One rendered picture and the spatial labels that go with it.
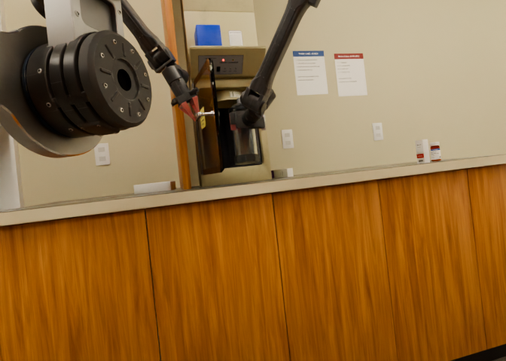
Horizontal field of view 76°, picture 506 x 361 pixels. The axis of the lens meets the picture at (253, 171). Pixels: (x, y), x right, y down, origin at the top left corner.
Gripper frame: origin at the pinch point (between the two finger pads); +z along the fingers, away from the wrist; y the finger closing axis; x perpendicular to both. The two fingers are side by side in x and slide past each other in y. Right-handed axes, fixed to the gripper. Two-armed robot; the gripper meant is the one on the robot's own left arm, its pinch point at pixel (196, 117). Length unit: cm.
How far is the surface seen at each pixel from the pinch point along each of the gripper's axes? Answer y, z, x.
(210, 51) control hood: -21.9, -22.0, -10.8
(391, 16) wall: -165, -5, -50
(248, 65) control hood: -35.4, -11.0, -13.7
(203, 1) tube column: -35, -45, -21
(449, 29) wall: -204, 22, -46
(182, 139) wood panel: 5.9, 3.6, -14.1
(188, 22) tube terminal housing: -24, -40, -22
